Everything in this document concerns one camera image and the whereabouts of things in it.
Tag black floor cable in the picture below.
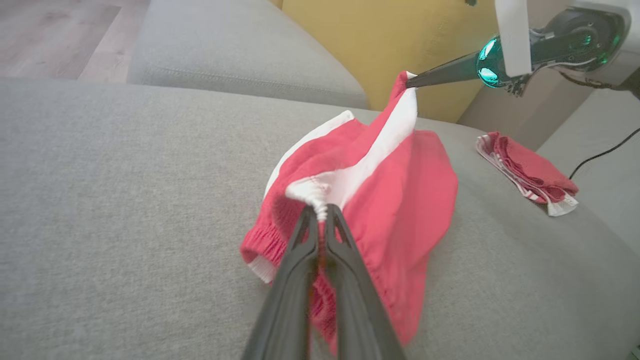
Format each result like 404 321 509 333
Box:
569 127 640 180

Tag red and white shorts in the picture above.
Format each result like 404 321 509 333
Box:
240 71 459 356

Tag grey sofa seat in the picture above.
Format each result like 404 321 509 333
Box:
127 0 370 110

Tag red and white jersey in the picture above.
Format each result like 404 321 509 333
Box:
476 131 580 217

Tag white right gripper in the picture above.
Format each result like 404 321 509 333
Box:
405 0 632 96

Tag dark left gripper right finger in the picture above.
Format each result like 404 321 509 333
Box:
323 203 407 360

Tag large yellow sofa cushion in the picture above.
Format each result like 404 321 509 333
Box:
282 0 501 124

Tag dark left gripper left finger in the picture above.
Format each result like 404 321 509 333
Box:
241 204 321 360

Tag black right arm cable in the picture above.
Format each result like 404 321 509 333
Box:
559 69 640 101

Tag grey and yellow sofa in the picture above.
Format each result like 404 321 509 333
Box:
0 77 640 360

